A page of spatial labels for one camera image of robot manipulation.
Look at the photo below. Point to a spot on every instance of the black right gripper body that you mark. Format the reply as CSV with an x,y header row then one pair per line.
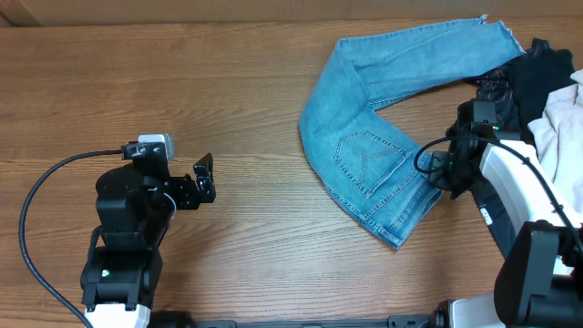
x,y
453,174

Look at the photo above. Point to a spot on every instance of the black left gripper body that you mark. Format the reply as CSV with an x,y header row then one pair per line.
x,y
184,196

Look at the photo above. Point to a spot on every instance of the light blue denim jeans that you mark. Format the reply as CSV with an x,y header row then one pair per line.
x,y
373,170

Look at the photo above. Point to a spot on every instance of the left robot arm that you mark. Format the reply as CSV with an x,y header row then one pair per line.
x,y
135,205

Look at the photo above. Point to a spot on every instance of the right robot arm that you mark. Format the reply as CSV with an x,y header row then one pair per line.
x,y
540,282

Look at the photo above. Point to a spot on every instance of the dark navy garment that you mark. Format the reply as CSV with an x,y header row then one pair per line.
x,y
495,215

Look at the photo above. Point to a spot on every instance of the black patterned garment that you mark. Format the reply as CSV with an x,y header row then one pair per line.
x,y
520,87

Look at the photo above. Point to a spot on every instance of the pale pink garment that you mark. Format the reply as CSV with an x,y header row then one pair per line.
x,y
558,138

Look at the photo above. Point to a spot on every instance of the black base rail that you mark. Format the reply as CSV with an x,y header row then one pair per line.
x,y
176,319

